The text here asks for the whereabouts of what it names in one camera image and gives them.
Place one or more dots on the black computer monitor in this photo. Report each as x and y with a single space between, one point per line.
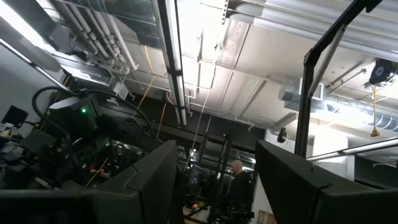
14 115

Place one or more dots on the small black ceiling camera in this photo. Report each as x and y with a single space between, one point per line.
282 135

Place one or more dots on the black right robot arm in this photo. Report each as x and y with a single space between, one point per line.
74 115

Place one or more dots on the flexible silver air duct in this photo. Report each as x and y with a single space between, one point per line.
351 107

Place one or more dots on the white ceiling pipes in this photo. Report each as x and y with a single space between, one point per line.
102 31

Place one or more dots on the black round ceiling device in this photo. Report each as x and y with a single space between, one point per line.
384 72

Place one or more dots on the smooth silver air duct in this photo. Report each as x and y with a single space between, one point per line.
311 25

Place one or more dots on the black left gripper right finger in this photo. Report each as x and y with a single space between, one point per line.
295 193

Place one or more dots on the linear ceiling lamp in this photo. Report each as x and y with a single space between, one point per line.
357 150
178 87

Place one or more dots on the person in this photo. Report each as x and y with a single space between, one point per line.
239 189

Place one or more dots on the white wipes canister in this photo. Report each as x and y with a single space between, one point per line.
7 129

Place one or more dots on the black camera gantry post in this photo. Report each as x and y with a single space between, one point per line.
300 124

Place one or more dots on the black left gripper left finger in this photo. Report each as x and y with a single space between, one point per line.
149 193

